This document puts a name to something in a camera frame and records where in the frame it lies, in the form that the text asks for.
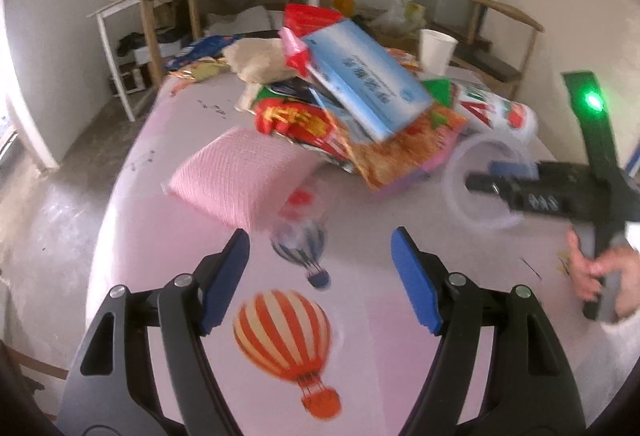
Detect clear plastic cup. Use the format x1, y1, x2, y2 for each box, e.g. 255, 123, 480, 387
442, 133, 538, 233

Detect white yogurt drink bottle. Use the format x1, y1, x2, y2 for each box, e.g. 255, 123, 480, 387
450, 79, 538, 143

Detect blue tissue box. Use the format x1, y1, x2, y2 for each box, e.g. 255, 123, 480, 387
302, 20, 435, 142

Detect red snack wrapper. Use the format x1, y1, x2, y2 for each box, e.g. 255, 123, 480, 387
279, 3, 343, 77

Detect beige paper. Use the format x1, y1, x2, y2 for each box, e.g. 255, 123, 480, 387
222, 38, 297, 84

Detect right hand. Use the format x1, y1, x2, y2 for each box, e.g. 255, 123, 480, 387
566, 230, 640, 320

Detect orange snack bag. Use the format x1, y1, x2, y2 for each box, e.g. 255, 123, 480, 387
346, 104, 468, 191

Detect white paper cup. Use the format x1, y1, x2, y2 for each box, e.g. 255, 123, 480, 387
419, 29, 458, 76

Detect pink cloth pad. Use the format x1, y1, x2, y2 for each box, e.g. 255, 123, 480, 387
166, 128, 322, 232

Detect red noodle packet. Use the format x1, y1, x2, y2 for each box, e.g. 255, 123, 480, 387
252, 98, 348, 162

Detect blue snack bag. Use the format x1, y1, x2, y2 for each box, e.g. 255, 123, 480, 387
164, 34, 244, 72

